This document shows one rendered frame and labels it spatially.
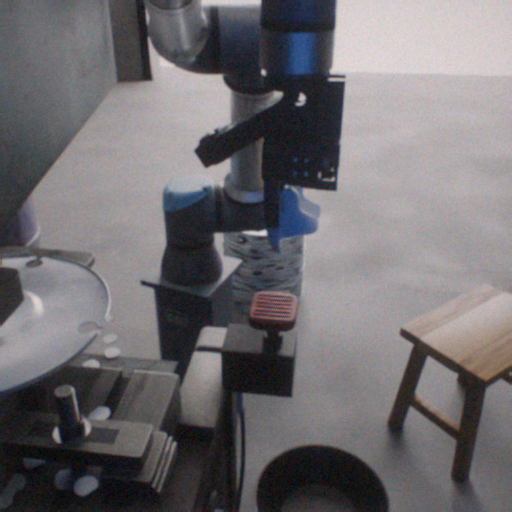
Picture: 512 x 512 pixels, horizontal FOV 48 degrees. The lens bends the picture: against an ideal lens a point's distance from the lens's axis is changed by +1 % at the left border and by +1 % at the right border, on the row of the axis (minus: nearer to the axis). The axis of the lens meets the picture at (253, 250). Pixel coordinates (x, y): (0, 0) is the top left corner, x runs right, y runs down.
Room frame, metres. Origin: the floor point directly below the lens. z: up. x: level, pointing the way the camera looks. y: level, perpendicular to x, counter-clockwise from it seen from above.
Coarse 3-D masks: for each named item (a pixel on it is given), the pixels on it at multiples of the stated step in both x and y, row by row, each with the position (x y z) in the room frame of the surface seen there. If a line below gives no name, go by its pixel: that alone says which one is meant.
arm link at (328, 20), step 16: (272, 0) 0.58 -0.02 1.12; (288, 0) 0.57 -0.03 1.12; (304, 0) 0.57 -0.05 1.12; (320, 0) 0.57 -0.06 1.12; (336, 0) 0.59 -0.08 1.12; (272, 16) 0.58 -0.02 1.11; (288, 16) 0.57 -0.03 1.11; (304, 16) 0.57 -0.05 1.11; (320, 16) 0.57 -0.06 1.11; (336, 16) 0.59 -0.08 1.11
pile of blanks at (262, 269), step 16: (224, 240) 1.72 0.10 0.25; (240, 240) 1.67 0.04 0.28; (256, 240) 1.64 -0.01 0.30; (288, 240) 1.67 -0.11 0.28; (304, 240) 1.75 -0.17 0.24; (240, 256) 1.67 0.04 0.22; (256, 256) 1.64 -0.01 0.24; (272, 256) 1.64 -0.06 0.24; (288, 256) 1.66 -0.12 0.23; (304, 256) 1.76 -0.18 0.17; (240, 272) 1.66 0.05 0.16; (256, 272) 1.64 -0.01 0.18; (272, 272) 1.64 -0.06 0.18; (288, 272) 1.66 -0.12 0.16; (240, 288) 1.66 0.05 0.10; (256, 288) 1.63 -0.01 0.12; (272, 288) 1.63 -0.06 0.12; (288, 288) 1.66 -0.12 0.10; (240, 304) 1.66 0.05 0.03
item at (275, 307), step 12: (252, 300) 0.62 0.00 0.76; (264, 300) 0.62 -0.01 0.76; (276, 300) 0.62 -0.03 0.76; (288, 300) 0.62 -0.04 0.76; (252, 312) 0.59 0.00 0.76; (264, 312) 0.59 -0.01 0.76; (276, 312) 0.59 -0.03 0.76; (288, 312) 0.59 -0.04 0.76; (252, 324) 0.58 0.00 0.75; (264, 324) 0.57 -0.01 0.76; (276, 324) 0.57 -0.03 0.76; (288, 324) 0.57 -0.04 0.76; (276, 336) 0.60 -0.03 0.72
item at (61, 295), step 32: (32, 256) 0.70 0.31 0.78; (32, 288) 0.62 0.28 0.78; (64, 288) 0.62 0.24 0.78; (96, 288) 0.61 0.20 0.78; (32, 320) 0.54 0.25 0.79; (64, 320) 0.55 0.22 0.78; (96, 320) 0.55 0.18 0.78; (0, 352) 0.49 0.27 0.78; (32, 352) 0.49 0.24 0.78; (64, 352) 0.49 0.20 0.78; (0, 384) 0.44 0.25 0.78
